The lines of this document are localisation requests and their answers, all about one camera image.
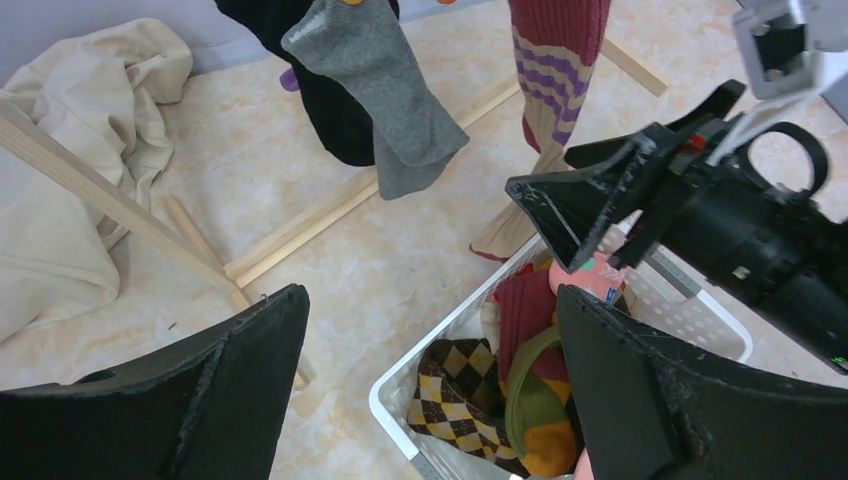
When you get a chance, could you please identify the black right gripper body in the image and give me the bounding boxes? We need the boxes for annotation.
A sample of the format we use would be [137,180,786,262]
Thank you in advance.
[612,116,847,373]

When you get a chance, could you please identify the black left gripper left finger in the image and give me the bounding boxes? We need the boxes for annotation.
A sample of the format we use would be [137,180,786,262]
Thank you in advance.
[1,284,310,479]

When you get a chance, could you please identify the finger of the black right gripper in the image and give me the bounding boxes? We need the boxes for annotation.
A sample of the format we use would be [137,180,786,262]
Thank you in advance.
[563,79,749,170]
[505,123,676,273]

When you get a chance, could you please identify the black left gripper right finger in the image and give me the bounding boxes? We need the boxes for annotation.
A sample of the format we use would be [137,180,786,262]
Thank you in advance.
[557,286,847,479]

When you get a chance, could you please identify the pink sock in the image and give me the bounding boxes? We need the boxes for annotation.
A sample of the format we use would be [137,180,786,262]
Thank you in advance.
[548,227,634,304]

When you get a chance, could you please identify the purple orange sock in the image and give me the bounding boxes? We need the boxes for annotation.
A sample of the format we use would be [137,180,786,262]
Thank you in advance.
[494,265,569,387]

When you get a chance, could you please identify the brown argyle sock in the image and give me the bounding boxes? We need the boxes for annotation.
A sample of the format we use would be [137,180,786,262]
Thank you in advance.
[407,339,529,478]

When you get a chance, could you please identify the olive green orange sock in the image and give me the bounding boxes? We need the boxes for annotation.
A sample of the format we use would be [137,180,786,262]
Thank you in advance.
[505,326,580,478]

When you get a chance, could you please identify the white plastic basket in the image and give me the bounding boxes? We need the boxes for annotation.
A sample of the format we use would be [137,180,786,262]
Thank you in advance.
[369,236,753,479]

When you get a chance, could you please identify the striped beige maroon sock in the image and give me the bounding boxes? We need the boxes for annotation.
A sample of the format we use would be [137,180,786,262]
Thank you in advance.
[468,0,614,263]

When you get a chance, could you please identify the black sock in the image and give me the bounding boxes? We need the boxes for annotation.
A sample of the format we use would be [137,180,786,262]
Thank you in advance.
[215,0,374,167]

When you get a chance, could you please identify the grey sock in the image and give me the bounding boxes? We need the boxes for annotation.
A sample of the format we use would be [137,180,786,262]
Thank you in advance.
[281,1,469,201]

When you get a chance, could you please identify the maroon purple sock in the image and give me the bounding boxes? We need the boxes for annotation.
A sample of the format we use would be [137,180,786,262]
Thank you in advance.
[279,69,300,92]

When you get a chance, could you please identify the beige crumpled cloth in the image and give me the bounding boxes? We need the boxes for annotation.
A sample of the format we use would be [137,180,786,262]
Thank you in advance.
[1,18,193,338]

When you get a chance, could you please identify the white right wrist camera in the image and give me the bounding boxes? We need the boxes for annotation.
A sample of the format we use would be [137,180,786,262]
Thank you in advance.
[705,0,848,167]

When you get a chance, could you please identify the wooden drying rack frame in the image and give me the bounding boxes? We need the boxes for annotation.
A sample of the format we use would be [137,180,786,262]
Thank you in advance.
[0,36,672,392]

